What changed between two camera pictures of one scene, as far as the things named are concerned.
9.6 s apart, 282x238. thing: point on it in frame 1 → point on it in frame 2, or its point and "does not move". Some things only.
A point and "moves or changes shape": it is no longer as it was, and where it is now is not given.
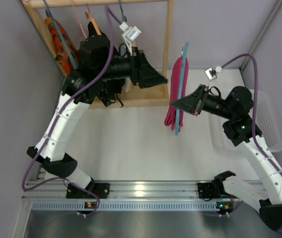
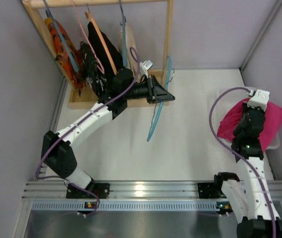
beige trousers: [127, 84] moves or changes shape
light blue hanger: [183, 68] → [167, 78]
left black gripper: [136, 68] → [151, 89]
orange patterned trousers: [59, 50] does not move
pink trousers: [171, 116] → [274, 116]
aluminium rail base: [43, 196] does not move
